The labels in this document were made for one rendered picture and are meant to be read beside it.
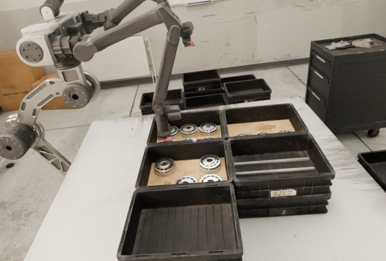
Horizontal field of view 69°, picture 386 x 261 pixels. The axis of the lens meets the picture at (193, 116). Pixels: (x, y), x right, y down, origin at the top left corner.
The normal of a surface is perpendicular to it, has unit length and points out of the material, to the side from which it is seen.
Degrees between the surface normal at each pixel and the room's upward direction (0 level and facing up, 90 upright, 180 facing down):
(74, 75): 90
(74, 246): 0
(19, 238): 0
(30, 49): 90
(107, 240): 0
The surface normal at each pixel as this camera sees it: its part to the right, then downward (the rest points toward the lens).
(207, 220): -0.11, -0.86
